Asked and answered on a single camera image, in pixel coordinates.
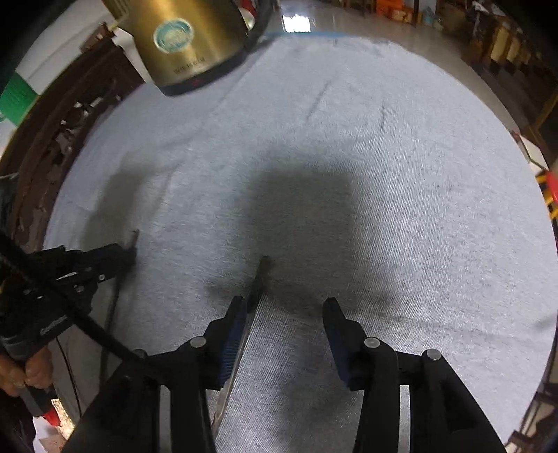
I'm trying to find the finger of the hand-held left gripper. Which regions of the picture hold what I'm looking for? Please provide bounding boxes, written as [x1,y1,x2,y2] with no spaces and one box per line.
[41,243,135,264]
[56,260,137,288]

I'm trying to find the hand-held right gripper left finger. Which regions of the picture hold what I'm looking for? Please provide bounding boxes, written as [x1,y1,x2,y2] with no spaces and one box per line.
[65,296,246,453]

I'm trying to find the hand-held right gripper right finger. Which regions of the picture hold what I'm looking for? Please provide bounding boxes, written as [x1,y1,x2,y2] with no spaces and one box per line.
[322,297,506,453]

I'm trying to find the dark chopstick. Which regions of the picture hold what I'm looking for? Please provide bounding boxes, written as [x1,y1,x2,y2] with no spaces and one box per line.
[211,255,272,438]
[99,229,140,379]

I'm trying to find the person's left hand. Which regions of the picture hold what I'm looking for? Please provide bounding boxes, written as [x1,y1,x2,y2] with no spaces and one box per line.
[0,346,55,398]

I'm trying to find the dark carved wooden furniture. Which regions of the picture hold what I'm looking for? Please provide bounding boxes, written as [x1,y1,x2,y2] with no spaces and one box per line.
[0,24,144,253]

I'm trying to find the green box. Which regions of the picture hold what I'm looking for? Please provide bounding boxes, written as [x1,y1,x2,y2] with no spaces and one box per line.
[0,72,38,127]

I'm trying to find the grey tablecloth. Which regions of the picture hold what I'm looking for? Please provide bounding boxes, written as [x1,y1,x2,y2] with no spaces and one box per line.
[44,32,558,453]

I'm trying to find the gold electric kettle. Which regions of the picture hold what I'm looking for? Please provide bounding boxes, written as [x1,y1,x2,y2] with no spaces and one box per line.
[101,0,275,97]

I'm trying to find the yellow red stand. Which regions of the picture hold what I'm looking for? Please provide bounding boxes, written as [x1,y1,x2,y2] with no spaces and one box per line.
[534,170,558,218]

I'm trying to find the orange crate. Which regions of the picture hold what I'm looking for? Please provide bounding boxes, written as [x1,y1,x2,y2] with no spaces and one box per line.
[376,0,415,22]

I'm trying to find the wooden chairs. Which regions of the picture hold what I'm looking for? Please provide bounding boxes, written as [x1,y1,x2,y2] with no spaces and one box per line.
[462,0,558,144]

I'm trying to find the thin black cable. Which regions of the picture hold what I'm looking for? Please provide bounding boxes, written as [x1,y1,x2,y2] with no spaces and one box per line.
[54,337,83,421]

